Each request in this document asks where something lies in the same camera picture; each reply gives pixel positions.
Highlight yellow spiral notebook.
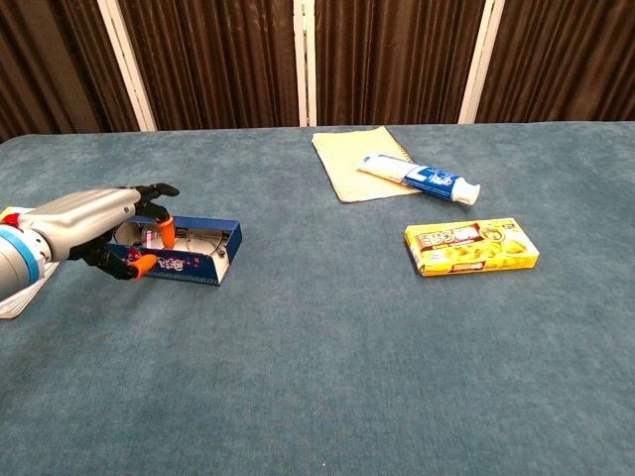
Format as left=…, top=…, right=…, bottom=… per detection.
left=311, top=125, right=423, bottom=204

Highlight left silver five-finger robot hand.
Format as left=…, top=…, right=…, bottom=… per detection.
left=22, top=182, right=181, bottom=282

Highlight white and blue toothpaste tube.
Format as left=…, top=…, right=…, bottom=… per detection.
left=356, top=152, right=482, bottom=205

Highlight white paper booklet stack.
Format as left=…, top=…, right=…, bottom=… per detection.
left=0, top=205, right=61, bottom=320

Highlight brown curtain screen panel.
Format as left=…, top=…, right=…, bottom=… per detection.
left=0, top=0, right=158, bottom=143
left=302, top=0, right=507, bottom=128
left=458, top=0, right=635, bottom=125
left=96, top=0, right=309, bottom=133

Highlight blue velvet table cloth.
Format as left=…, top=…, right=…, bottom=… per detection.
left=0, top=120, right=635, bottom=476

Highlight blue patterned glasses case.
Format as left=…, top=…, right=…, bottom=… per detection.
left=106, top=214, right=243, bottom=288

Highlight black thin-rimmed eyeglasses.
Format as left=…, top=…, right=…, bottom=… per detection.
left=118, top=222, right=232, bottom=259

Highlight yellow snack box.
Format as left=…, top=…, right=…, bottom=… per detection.
left=404, top=216, right=541, bottom=278

